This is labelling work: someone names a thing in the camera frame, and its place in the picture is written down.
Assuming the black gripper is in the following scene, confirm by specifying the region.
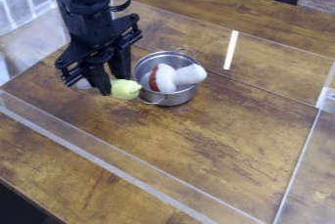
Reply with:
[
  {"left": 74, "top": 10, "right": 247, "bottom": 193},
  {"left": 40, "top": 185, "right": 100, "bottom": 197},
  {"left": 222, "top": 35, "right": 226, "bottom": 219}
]
[{"left": 54, "top": 14, "right": 141, "bottom": 96}]

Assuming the red white toy mushroom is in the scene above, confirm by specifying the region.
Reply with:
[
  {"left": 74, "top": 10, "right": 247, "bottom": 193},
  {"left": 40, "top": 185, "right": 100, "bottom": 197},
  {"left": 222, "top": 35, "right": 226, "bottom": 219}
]
[{"left": 148, "top": 64, "right": 206, "bottom": 93}]

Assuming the green handled metal spoon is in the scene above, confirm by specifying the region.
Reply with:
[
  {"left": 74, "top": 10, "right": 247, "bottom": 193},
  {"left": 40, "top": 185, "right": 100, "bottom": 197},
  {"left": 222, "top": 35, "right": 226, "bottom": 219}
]
[{"left": 74, "top": 76, "right": 143, "bottom": 101}]

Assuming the small steel pot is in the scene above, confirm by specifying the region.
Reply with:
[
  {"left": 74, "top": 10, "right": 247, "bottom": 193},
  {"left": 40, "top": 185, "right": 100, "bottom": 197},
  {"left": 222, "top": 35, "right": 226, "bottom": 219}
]
[{"left": 133, "top": 48, "right": 203, "bottom": 107}]

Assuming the clear acrylic right barrier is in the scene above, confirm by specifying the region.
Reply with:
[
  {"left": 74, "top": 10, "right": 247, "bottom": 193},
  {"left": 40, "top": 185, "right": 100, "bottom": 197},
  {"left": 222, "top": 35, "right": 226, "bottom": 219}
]
[{"left": 273, "top": 63, "right": 335, "bottom": 224}]

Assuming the clear acrylic front barrier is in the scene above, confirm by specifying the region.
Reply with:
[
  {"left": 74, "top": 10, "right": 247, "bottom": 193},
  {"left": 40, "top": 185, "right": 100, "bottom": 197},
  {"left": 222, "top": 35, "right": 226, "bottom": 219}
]
[{"left": 0, "top": 90, "right": 265, "bottom": 224}]

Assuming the clear acrylic barrier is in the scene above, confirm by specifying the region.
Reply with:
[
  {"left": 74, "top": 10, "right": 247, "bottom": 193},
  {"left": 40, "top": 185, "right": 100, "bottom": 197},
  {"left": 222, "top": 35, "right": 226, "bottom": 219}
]
[
  {"left": 273, "top": 63, "right": 335, "bottom": 224},
  {"left": 0, "top": 90, "right": 265, "bottom": 224}
]

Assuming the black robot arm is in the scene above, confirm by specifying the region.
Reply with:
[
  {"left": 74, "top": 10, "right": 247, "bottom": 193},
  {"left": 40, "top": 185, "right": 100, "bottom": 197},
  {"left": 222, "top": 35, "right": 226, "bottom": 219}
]
[{"left": 54, "top": 0, "right": 141, "bottom": 96}]

